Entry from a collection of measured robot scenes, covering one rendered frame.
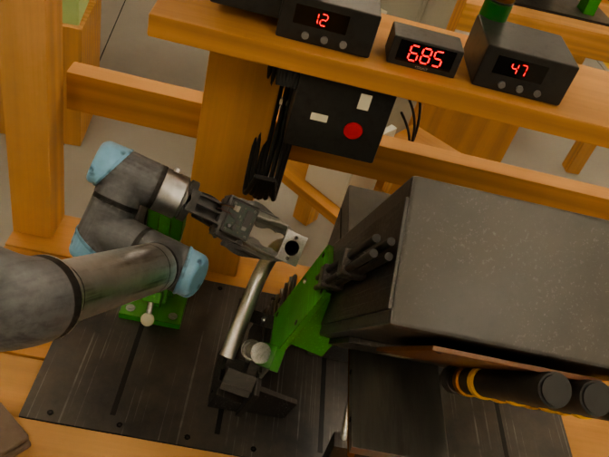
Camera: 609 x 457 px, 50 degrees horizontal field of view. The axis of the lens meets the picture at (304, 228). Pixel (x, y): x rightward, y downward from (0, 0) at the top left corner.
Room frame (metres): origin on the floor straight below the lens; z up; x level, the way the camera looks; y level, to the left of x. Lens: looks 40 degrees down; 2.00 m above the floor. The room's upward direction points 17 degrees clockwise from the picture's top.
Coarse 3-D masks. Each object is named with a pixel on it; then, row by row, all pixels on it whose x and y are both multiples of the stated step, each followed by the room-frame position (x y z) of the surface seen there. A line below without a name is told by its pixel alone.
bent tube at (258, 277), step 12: (276, 240) 0.89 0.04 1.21; (288, 240) 0.85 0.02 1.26; (300, 240) 0.85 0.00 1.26; (288, 252) 0.88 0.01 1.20; (300, 252) 0.84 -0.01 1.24; (264, 264) 0.89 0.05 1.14; (252, 276) 0.89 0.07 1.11; (264, 276) 0.89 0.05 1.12; (252, 288) 0.86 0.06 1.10; (252, 300) 0.85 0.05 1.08; (240, 312) 0.83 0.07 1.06; (252, 312) 0.84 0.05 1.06; (240, 324) 0.81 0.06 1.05; (228, 336) 0.79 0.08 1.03; (240, 336) 0.79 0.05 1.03; (228, 348) 0.77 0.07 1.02
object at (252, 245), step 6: (246, 240) 0.82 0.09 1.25; (252, 240) 0.83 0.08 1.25; (258, 240) 0.83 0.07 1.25; (246, 246) 0.82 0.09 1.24; (252, 246) 0.81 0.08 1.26; (258, 246) 0.83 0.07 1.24; (252, 252) 0.82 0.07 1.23; (258, 252) 0.82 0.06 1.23; (264, 252) 0.79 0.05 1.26; (270, 252) 0.83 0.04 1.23; (276, 252) 0.83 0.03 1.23; (264, 258) 0.82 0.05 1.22; (270, 258) 0.82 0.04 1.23; (276, 258) 0.83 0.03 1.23; (288, 258) 0.83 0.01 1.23
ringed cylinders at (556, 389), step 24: (456, 384) 0.61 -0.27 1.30; (480, 384) 0.57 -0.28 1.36; (504, 384) 0.53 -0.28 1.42; (528, 384) 0.49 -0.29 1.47; (552, 384) 0.48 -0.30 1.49; (576, 384) 0.50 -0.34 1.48; (600, 384) 0.50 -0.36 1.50; (528, 408) 0.62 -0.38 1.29; (552, 408) 0.52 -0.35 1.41; (576, 408) 0.48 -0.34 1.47; (600, 408) 0.48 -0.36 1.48
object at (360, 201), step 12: (348, 192) 1.06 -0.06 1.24; (360, 192) 1.07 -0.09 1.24; (372, 192) 1.08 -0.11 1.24; (348, 204) 1.02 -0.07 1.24; (360, 204) 1.03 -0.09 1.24; (372, 204) 1.04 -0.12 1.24; (348, 216) 0.99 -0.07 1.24; (360, 216) 1.00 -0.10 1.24; (336, 228) 1.03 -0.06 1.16; (348, 228) 0.95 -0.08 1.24; (336, 240) 0.99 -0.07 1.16; (336, 348) 0.92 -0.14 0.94
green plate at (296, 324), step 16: (320, 256) 0.84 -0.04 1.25; (304, 288) 0.81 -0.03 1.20; (320, 288) 0.76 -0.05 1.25; (288, 304) 0.82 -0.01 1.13; (304, 304) 0.77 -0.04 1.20; (320, 304) 0.74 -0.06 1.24; (288, 320) 0.77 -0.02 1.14; (304, 320) 0.73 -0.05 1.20; (320, 320) 0.75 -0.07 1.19; (272, 336) 0.78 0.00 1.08; (288, 336) 0.73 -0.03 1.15; (304, 336) 0.75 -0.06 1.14; (320, 336) 0.75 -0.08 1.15; (320, 352) 0.75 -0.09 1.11
